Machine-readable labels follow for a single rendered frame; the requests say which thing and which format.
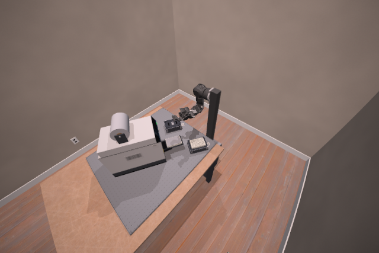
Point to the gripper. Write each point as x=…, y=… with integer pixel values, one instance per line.
x=185, y=114

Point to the white roll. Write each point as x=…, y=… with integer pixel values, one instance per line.
x=119, y=124

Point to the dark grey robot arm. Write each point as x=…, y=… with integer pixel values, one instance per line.
x=201, y=92

